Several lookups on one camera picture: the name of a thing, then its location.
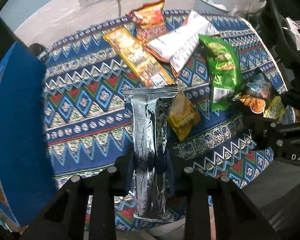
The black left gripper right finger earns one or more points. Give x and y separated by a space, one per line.
236 216

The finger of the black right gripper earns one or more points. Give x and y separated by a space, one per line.
271 133

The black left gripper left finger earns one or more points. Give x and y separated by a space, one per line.
64 216

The green pea snack bag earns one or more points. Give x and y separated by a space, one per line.
224 69

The silver foil snack bag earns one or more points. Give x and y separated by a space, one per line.
149 108

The orange white snack bag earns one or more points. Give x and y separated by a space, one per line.
177 46

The long yellow snack pack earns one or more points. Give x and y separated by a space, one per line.
141 62

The red orange fries bag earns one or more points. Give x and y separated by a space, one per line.
149 21

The black cartoon snack bag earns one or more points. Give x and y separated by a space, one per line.
259 97

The blue cardboard box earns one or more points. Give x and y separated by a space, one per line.
25 168

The small yellow snack pack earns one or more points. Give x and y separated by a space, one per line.
183 116

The patterned blue table cloth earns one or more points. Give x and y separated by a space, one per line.
86 126

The pale blue waste bin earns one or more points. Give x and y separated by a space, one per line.
210 6

